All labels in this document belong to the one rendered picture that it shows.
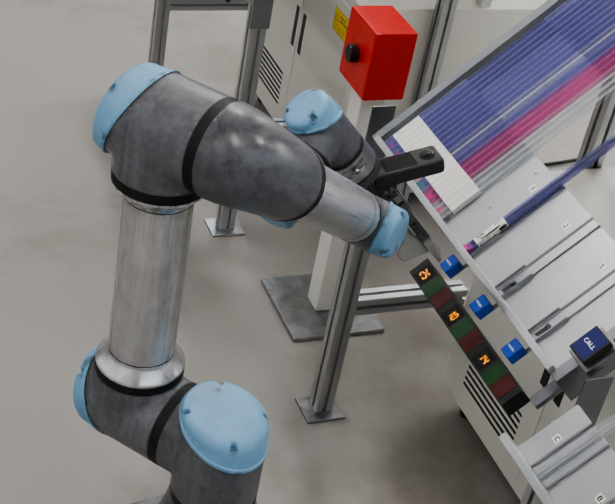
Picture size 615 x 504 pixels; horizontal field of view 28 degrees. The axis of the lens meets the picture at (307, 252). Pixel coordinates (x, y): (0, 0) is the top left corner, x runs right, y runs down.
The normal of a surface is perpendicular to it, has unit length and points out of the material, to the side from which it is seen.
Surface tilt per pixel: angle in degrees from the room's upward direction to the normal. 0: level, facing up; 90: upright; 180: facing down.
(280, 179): 75
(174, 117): 46
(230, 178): 85
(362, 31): 90
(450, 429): 0
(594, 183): 0
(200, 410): 7
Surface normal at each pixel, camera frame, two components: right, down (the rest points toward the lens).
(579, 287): -0.51, -0.54
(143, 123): -0.40, 0.04
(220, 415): 0.27, -0.75
